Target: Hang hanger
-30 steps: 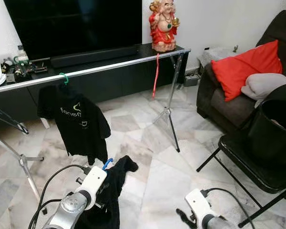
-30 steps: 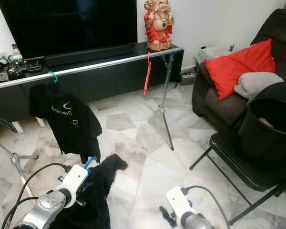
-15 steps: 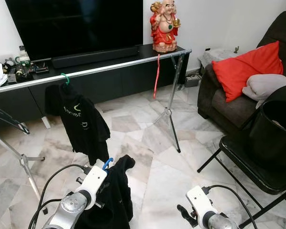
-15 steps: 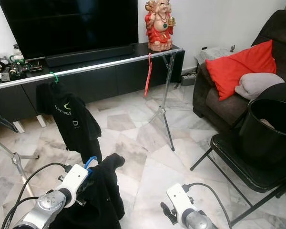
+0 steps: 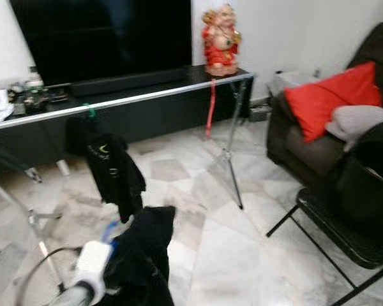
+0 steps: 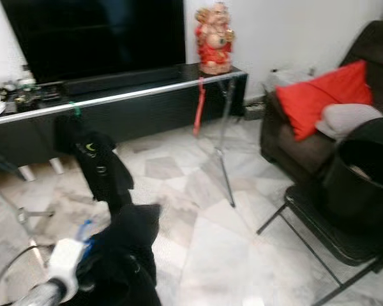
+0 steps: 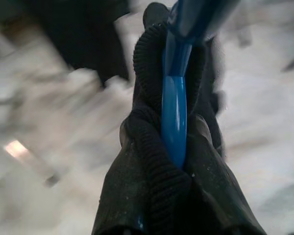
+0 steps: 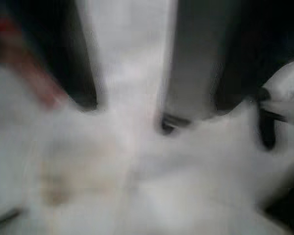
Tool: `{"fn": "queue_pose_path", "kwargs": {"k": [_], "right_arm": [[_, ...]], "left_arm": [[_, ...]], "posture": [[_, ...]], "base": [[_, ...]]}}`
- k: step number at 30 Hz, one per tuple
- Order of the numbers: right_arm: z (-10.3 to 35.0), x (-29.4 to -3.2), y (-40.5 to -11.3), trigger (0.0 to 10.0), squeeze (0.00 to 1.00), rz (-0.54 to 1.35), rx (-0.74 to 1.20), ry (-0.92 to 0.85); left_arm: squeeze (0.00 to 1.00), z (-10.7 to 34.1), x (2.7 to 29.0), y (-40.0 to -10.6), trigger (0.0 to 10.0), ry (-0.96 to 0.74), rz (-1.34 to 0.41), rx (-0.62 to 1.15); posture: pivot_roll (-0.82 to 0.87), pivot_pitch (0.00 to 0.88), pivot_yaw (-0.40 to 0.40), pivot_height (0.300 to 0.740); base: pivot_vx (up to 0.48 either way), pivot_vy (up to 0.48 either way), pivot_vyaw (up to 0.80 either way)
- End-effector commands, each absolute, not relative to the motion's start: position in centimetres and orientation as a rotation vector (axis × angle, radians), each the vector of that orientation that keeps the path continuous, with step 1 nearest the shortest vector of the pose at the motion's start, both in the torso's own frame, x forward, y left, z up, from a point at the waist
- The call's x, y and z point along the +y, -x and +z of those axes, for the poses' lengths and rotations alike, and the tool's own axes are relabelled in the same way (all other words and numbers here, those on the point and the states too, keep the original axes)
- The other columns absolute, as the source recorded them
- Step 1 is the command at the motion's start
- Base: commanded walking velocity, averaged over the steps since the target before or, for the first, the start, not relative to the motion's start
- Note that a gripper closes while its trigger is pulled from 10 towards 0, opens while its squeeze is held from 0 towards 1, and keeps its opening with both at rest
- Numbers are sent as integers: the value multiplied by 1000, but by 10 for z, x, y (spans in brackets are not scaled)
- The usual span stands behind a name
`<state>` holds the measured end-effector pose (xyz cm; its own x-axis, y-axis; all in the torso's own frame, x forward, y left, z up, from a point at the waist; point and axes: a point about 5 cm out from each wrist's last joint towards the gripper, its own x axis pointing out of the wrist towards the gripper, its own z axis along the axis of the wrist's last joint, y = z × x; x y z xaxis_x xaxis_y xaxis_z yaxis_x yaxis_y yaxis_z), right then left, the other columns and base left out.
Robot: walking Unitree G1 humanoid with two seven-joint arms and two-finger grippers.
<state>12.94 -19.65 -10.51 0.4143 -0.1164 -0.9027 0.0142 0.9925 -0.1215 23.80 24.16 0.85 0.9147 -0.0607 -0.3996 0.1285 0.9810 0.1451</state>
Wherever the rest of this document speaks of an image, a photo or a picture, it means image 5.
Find blue plastic hanger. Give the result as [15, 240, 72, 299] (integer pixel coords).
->
[101, 219, 126, 248]

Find red plastic hanger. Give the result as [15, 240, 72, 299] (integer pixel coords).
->
[205, 78, 217, 138]

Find light grey cushion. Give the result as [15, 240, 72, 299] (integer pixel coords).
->
[325, 105, 383, 151]

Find black plastic bucket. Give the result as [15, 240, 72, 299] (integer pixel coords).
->
[335, 120, 383, 231]

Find red cushion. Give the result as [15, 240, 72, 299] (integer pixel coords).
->
[284, 62, 383, 143]

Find dark brown sofa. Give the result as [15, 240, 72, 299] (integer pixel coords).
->
[266, 22, 383, 192]

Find grey cloth covered side table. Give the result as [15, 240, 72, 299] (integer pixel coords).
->
[268, 69, 321, 98]

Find grey plastic box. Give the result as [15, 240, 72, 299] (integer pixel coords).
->
[248, 105, 273, 122]

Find red laughing Buddha statue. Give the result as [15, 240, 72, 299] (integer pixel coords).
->
[201, 3, 243, 78]

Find black television console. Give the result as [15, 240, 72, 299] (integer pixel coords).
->
[0, 66, 254, 168]

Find silver metal clothes rack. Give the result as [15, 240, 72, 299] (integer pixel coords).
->
[0, 72, 255, 294]

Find black soundbar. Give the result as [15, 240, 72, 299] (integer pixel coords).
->
[69, 66, 193, 98]

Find black hanging garment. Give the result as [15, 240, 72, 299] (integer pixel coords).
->
[64, 115, 147, 224]

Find black flat television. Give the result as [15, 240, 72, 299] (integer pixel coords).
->
[10, 0, 193, 87]

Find black electronic gadgets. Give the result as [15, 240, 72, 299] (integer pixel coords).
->
[8, 66, 70, 114]

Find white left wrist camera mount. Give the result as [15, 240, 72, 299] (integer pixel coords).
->
[73, 240, 115, 305]

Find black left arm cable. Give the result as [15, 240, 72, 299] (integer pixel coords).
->
[15, 246, 80, 306]

